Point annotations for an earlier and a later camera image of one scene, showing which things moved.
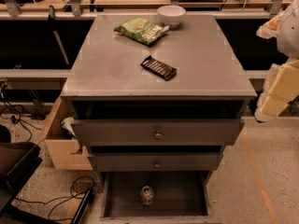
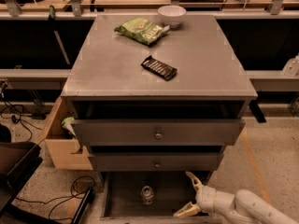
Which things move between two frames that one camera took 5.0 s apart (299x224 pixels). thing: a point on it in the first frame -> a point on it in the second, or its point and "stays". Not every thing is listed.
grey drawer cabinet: [155, 97] stays
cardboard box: [63, 147] stays
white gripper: [290, 36] -> [205, 200]
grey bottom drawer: [180, 197] stays
